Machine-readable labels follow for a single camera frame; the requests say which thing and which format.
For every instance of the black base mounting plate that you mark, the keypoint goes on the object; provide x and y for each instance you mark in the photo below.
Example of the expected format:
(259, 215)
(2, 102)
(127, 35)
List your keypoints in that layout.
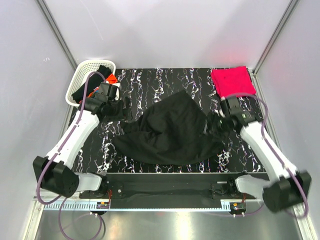
(168, 191)

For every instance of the aluminium corner post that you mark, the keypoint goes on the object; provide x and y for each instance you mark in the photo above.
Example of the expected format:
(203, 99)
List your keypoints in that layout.
(292, 5)
(56, 32)

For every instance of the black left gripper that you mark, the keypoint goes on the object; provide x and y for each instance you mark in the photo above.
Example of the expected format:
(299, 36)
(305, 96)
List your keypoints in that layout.
(127, 111)

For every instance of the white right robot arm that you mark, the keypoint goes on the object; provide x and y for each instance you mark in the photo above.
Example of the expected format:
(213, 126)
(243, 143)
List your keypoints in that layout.
(286, 186)

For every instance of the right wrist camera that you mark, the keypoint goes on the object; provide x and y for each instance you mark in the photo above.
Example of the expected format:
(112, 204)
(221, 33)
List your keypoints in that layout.
(232, 111)

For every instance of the right aluminium corner post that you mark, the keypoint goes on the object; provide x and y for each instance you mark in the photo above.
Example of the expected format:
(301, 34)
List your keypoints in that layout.
(292, 5)

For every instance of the orange t shirt in basket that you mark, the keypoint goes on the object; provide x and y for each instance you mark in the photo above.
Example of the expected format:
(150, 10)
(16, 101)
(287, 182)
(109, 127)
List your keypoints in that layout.
(111, 79)

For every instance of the folded pink t shirt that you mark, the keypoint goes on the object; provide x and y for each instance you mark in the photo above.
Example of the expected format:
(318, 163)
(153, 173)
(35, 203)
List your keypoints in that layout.
(230, 81)

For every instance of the left aluminium corner post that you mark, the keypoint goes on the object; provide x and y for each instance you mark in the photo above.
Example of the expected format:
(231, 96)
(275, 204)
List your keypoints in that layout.
(56, 32)

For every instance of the white plastic basket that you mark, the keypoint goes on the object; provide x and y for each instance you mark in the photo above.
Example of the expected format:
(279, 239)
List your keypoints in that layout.
(81, 73)

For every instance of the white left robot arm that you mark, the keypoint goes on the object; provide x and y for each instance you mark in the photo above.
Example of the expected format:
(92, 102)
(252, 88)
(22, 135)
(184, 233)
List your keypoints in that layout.
(54, 172)

